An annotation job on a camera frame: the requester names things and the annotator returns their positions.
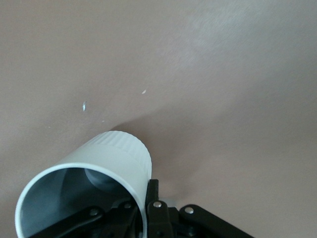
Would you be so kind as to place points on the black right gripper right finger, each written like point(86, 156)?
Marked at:
point(158, 218)

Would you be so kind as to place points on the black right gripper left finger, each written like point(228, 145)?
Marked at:
point(81, 220)

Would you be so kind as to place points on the white mug with grey inside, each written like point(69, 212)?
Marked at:
point(119, 153)

